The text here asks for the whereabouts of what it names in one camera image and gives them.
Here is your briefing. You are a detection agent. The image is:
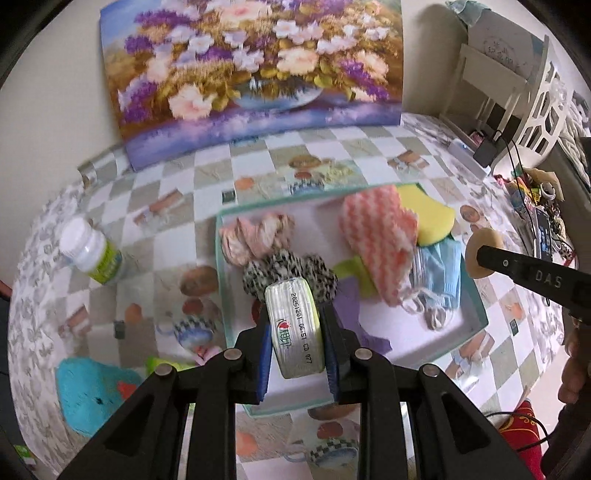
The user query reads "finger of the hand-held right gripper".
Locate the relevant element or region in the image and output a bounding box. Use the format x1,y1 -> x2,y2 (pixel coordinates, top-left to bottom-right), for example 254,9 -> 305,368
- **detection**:
475,244 -> 591,325

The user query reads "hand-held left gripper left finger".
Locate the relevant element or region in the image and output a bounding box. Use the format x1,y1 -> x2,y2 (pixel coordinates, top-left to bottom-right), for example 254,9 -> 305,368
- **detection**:
58,314 -> 274,480

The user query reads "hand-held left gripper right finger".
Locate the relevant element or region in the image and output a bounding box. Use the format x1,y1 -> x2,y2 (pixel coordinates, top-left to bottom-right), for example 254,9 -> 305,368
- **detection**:
318,305 -> 527,480

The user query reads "purple cloth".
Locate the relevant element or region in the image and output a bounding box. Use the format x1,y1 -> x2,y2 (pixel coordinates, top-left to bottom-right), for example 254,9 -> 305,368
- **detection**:
331,279 -> 393,357

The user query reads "round wooden disc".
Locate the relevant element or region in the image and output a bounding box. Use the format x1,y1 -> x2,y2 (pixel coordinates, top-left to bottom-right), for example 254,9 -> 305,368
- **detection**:
465,229 -> 506,279

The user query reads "teal box with white inside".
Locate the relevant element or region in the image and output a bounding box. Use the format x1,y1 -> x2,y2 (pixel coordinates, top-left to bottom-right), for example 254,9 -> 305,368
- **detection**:
215,191 -> 489,419

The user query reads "person's right hand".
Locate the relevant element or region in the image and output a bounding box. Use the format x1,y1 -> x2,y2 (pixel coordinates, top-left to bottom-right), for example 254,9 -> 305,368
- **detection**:
558,318 -> 591,408

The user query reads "pile of small clutter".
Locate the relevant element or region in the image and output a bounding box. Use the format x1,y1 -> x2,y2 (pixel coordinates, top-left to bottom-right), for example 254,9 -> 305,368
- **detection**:
493,166 -> 579,269

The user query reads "leopard print scrunchie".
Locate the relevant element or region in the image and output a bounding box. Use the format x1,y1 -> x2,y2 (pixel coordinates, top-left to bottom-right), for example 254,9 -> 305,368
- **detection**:
242,250 -> 339,304

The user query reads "blue face mask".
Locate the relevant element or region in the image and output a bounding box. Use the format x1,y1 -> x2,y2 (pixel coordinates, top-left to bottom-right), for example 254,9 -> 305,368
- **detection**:
401,240 -> 464,331

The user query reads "yellow sponge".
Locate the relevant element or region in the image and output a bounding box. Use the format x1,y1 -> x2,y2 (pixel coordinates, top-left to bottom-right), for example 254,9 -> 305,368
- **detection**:
397,183 -> 456,247

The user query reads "pink scrunchie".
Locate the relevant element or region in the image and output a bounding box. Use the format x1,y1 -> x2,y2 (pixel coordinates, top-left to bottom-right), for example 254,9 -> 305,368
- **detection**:
219,212 -> 297,268

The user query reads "black power adapter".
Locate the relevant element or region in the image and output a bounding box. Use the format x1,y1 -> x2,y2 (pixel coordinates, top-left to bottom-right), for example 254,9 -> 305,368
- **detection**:
473,134 -> 505,168

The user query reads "pink white striped cloth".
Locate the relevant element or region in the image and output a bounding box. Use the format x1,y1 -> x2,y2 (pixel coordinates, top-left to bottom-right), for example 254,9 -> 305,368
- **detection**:
339,185 -> 419,308

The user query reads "white power strip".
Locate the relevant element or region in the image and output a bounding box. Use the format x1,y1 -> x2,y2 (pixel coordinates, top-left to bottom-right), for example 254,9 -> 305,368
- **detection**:
448,138 -> 493,179

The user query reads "red cloth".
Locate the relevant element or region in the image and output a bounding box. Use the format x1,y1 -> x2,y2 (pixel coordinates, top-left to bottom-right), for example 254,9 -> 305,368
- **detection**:
498,399 -> 549,480

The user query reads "teal plush toy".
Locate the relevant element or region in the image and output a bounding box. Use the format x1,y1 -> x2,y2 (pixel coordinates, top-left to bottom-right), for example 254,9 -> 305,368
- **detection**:
55,357 -> 145,438

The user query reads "white chair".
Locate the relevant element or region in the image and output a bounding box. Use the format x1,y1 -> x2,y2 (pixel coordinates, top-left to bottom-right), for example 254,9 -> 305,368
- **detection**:
441,9 -> 574,156

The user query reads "white bottle with green label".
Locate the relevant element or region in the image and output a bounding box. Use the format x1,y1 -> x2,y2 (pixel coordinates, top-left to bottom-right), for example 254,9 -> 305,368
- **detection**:
59,216 -> 126,286

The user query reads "flower painting canvas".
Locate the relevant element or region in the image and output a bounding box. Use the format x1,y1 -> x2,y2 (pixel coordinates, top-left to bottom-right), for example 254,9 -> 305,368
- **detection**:
99,0 -> 406,173

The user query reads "black cable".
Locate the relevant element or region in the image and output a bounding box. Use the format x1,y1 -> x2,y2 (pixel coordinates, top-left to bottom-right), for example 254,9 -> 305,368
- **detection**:
480,410 -> 551,455

